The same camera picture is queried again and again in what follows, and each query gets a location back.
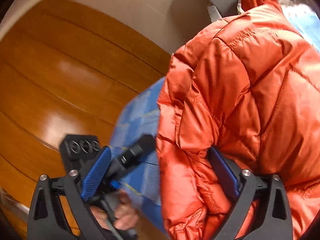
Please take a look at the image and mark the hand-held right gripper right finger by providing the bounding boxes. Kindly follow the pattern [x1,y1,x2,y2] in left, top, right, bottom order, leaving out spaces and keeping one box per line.
[208,146,293,240]

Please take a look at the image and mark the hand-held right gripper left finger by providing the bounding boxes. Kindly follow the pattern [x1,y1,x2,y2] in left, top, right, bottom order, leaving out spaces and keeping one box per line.
[27,146,112,240]

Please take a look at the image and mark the orange puffer jacket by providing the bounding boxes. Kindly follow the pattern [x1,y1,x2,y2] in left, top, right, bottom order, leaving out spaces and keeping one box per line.
[156,0,320,240]

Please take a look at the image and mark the person's left hand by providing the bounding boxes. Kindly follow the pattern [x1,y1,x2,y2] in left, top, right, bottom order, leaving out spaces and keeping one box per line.
[90,189,140,231]

